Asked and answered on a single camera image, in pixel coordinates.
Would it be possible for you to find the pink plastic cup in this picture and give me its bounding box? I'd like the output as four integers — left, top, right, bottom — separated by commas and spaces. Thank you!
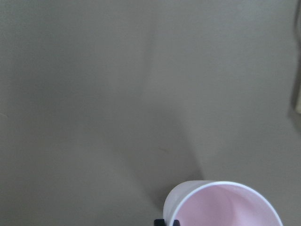
163, 180, 283, 226

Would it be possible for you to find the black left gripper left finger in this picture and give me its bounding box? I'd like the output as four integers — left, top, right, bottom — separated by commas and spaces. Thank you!
153, 219, 165, 226

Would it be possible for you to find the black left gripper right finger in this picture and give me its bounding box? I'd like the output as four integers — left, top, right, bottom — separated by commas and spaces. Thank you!
173, 220, 180, 226

